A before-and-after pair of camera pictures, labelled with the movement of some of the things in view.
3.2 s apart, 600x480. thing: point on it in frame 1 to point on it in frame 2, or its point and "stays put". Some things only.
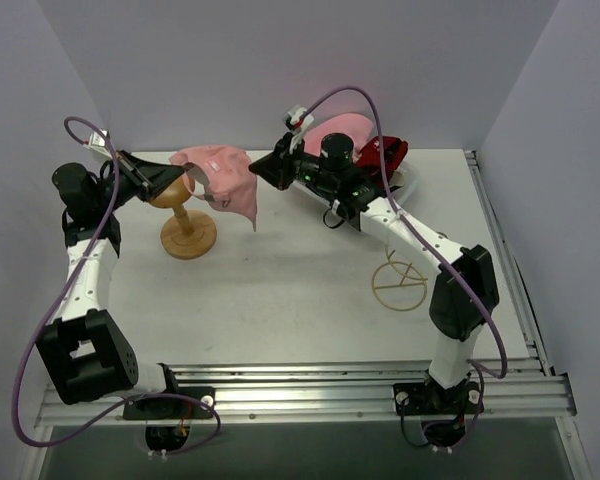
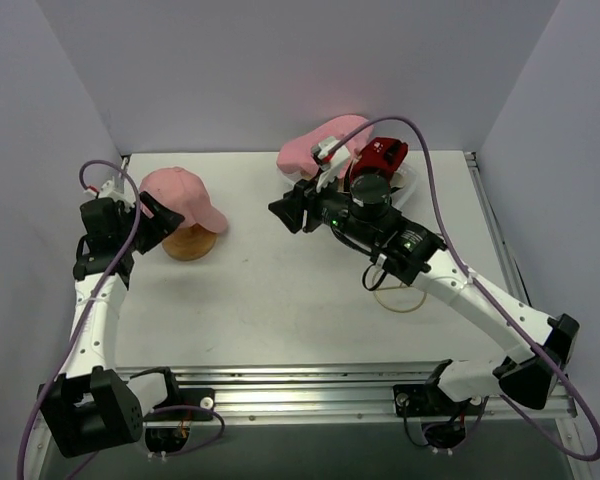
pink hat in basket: x=357 y=126 stays put
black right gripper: x=285 y=163 to x=306 y=208
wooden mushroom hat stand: x=188 y=234 stays put
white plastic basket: x=411 y=184 stays put
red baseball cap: x=394 y=152 stays put
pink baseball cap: x=228 y=171 to x=185 y=192
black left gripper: x=137 y=174 to x=143 y=224
